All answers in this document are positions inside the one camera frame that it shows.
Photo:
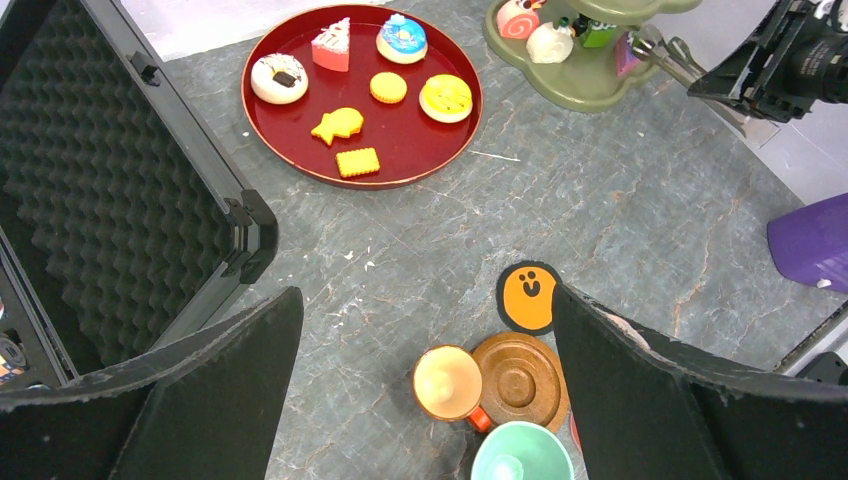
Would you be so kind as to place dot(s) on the blue frosted donut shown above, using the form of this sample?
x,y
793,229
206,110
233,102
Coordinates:
x,y
402,40

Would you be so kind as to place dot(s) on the brown saucer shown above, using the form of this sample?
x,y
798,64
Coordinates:
x,y
523,380

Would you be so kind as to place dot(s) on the round orange cookie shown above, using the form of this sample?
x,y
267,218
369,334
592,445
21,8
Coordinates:
x,y
388,87

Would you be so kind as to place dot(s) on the orange square cracker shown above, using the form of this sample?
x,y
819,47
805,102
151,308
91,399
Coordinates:
x,y
353,163

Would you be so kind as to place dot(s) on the orange bear cookie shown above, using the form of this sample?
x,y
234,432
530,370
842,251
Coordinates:
x,y
342,122

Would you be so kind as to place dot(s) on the small orange cup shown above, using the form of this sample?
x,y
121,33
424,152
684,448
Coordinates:
x,y
448,385

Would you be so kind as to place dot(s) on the white chocolate donut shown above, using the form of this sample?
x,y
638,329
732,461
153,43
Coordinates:
x,y
279,79

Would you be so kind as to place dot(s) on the orange smiley coaster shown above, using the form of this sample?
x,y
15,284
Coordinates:
x,y
524,296

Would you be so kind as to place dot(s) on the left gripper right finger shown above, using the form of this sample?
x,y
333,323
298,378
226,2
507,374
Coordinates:
x,y
648,406

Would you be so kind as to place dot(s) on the purple triangle cake slice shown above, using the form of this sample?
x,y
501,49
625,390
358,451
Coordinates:
x,y
624,57

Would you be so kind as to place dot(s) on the black open case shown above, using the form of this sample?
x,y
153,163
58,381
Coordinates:
x,y
125,226

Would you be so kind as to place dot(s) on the red round tray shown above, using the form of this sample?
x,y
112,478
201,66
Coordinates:
x,y
409,144

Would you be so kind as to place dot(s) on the red round coaster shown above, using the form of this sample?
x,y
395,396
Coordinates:
x,y
574,432

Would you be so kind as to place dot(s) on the pink strawberry cake slice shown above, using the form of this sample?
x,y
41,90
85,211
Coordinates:
x,y
331,47

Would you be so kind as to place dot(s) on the yellow frosted donut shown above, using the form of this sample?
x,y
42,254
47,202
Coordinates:
x,y
446,98

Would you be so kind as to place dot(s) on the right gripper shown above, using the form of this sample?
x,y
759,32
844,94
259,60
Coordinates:
x,y
796,56

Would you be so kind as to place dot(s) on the green cake slice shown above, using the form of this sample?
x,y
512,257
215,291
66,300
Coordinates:
x,y
592,33

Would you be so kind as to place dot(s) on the mint green cup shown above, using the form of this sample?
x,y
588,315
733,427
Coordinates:
x,y
521,450

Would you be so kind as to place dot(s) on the green three-tier stand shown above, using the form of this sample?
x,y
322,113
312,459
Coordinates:
x,y
586,81

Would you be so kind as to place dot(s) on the pink roll cake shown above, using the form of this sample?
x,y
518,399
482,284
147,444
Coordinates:
x,y
517,19

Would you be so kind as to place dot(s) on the purple plastic holder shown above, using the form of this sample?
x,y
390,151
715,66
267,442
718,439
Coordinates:
x,y
809,245

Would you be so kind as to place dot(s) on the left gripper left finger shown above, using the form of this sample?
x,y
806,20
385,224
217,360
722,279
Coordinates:
x,y
204,407

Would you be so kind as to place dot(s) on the white roll cake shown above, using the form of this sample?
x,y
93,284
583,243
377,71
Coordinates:
x,y
550,44

